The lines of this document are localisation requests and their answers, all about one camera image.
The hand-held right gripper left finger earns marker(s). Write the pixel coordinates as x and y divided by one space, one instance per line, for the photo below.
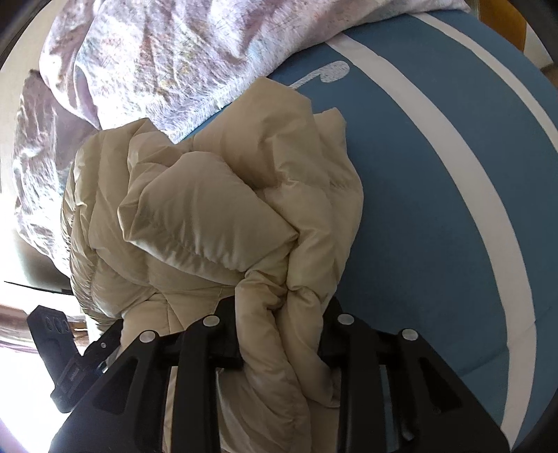
226 344

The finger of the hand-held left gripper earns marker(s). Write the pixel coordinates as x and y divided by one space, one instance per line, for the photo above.
102 346

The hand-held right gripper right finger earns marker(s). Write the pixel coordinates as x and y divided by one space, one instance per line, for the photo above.
331 344

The cream puffer jacket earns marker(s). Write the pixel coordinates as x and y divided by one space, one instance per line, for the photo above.
196 209

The blue white-striped bed sheet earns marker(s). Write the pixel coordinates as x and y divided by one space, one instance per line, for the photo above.
414 196

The lilac crumpled duvet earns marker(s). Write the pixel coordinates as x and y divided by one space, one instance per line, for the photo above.
152 52

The wooden wardrobe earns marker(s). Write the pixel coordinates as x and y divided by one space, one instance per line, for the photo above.
501 21

